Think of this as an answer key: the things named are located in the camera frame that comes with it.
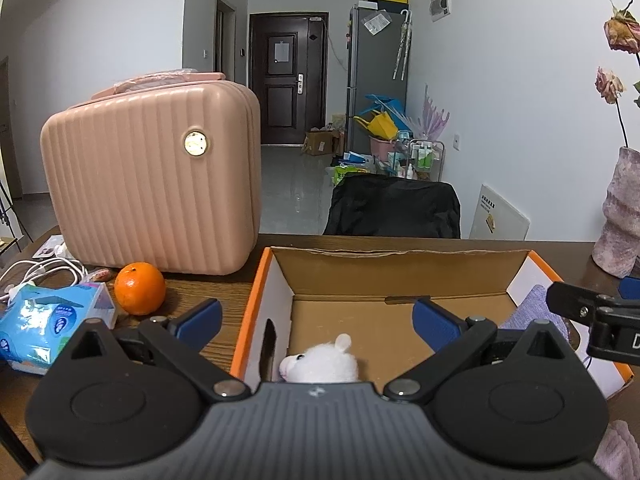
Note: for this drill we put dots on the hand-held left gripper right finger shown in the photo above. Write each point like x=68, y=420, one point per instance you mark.
x=434, y=326

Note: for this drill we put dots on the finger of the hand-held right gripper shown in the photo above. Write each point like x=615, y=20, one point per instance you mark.
x=567, y=299
x=630, y=286

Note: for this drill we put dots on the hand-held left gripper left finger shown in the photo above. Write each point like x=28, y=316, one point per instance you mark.
x=202, y=322

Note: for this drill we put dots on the red cardboard box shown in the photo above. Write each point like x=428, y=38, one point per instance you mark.
x=375, y=280

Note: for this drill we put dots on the lavender towel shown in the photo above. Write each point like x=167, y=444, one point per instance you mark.
x=620, y=447

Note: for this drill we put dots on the yellow and white plush toy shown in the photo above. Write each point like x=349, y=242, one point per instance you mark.
x=325, y=360

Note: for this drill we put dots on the orange fruit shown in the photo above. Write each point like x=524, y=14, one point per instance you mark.
x=140, y=289

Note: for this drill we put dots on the purple textured vase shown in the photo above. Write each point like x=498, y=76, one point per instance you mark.
x=620, y=210

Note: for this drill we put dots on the white flat board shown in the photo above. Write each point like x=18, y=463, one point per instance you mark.
x=500, y=215

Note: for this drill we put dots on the small red snack packet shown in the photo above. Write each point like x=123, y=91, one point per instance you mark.
x=100, y=275

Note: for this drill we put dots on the pink ribbed suitcase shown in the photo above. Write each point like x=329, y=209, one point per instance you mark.
x=150, y=185

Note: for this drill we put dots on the blue tissue pack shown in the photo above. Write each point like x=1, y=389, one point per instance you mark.
x=45, y=320

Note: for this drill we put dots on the trolley with bottles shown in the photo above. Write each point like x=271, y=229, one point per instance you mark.
x=417, y=160

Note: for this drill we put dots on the small pale packet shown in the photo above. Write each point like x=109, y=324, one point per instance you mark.
x=51, y=249

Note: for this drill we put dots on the green packet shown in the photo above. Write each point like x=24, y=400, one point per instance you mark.
x=347, y=175

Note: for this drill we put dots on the pink bucket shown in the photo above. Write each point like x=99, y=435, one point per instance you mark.
x=382, y=149

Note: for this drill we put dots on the yellow bag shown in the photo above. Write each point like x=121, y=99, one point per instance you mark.
x=377, y=127

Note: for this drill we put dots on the brown cardboard box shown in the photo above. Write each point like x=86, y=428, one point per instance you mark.
x=320, y=142

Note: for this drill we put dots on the black tripod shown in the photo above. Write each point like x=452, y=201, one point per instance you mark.
x=10, y=215

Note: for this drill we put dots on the dark brown entrance door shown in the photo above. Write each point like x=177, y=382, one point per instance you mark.
x=287, y=110

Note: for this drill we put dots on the dried pink rose bouquet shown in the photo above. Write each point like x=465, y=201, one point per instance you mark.
x=622, y=30

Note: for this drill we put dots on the grey refrigerator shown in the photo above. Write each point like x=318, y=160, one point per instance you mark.
x=380, y=70

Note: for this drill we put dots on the hanging folded umbrella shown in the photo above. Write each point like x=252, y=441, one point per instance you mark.
x=404, y=45

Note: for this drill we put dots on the side room door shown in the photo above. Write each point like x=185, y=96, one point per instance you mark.
x=225, y=40

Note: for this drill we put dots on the clear plastic bag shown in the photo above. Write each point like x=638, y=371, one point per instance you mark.
x=376, y=23

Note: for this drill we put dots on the white wall outlet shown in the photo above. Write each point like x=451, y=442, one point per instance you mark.
x=456, y=141

